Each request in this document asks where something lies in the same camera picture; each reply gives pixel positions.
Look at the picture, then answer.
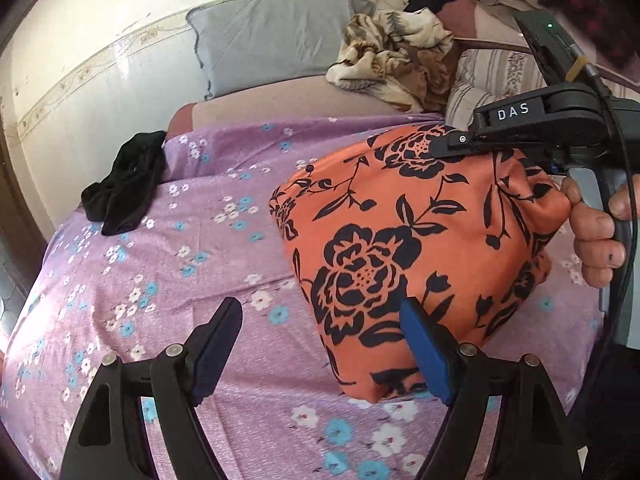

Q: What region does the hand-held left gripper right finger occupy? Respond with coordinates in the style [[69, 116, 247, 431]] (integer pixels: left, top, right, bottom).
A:
[[399, 297, 583, 480]]

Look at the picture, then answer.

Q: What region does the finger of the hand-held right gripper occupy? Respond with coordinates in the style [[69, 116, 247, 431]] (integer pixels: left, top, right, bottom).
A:
[[429, 127, 551, 159]]

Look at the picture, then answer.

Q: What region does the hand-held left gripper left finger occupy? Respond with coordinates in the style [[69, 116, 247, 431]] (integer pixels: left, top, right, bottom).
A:
[[59, 296, 244, 480]]

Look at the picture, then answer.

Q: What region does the orange black floral garment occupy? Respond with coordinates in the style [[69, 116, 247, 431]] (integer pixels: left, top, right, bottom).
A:
[[269, 122, 573, 405]]

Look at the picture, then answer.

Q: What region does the person's right hand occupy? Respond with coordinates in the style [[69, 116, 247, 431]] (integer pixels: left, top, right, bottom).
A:
[[560, 176, 640, 289]]

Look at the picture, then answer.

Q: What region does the striped floral cushion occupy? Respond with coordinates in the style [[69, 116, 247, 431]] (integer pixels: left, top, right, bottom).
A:
[[444, 47, 551, 133]]

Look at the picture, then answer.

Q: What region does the beige floral blanket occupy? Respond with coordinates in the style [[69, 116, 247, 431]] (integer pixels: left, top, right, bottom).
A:
[[326, 7, 461, 113]]

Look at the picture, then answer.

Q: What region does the pink padded headboard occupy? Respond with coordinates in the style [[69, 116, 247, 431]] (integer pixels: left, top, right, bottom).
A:
[[445, 0, 538, 56]]

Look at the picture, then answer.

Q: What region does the dark red patterned cloth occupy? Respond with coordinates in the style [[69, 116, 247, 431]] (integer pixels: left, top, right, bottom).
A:
[[540, 0, 640, 61]]

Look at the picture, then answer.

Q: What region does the purple floral bedsheet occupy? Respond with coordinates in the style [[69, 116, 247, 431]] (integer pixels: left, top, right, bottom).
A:
[[0, 112, 608, 480]]

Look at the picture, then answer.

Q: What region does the beige pink mattress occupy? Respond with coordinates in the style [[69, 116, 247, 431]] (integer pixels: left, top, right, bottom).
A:
[[165, 74, 446, 141]]

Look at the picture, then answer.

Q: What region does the person's dark clothing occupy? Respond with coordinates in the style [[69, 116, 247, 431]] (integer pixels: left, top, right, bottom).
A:
[[575, 305, 640, 480]]

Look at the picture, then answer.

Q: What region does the black cloth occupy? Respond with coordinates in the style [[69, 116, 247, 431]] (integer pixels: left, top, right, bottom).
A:
[[81, 131, 168, 237]]

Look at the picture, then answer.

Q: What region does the grey pillow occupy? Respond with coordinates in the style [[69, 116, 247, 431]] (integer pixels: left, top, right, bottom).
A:
[[186, 0, 376, 101]]

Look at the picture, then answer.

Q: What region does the black cable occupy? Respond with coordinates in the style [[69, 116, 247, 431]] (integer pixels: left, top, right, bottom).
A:
[[567, 42, 640, 321]]

